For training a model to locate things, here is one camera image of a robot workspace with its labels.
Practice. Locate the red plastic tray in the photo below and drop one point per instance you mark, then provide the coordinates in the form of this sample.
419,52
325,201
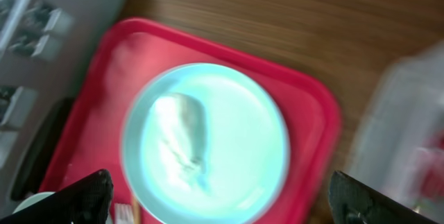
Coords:
134,51

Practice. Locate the grey dishwasher rack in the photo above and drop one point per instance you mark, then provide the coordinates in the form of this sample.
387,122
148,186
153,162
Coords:
46,48

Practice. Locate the white napkin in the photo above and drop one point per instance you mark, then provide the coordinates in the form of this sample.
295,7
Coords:
183,140

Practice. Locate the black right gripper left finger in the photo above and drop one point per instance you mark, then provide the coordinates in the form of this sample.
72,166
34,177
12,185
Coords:
85,201

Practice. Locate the clear plastic waste bin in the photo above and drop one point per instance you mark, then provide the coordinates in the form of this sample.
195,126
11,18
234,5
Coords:
397,139

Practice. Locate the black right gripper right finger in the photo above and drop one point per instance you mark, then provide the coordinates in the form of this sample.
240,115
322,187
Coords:
352,202

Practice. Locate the white plastic fork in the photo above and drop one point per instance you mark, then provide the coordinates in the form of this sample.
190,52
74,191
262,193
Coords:
123,214

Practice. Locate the light blue small bowl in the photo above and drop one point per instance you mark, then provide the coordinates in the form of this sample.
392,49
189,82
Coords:
35,198

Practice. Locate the large light blue plate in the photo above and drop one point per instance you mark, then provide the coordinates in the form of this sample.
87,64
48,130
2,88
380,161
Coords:
247,148

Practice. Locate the wooden chopstick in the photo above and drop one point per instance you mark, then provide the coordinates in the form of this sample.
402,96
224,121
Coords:
136,211

